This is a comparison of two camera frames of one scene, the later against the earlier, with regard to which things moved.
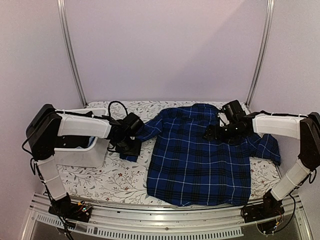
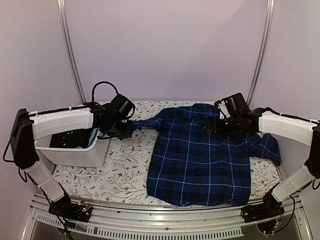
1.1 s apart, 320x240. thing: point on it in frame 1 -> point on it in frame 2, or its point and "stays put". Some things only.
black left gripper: x=136 y=150 -> x=127 y=134
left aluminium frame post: x=61 y=16 stays put
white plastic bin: x=94 y=157 stays put
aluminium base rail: x=158 y=222 stays put
